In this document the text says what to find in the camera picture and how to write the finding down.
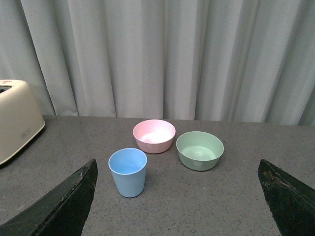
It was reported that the pink bowl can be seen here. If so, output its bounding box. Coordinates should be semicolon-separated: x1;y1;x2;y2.
132;119;176;154

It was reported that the grey curtain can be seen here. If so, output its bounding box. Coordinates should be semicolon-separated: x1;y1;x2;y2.
0;0;315;125

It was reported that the cream white toaster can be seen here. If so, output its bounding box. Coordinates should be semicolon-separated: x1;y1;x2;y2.
0;80;45;164

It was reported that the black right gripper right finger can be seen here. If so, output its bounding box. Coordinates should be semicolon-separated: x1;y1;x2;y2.
257;159;315;236

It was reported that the green bowl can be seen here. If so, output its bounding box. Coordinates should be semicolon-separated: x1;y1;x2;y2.
176;131;224;171

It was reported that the light blue cup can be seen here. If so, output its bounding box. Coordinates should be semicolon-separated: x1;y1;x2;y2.
108;148;148;198

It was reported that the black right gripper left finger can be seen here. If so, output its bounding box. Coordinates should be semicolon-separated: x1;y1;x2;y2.
0;159;98;236

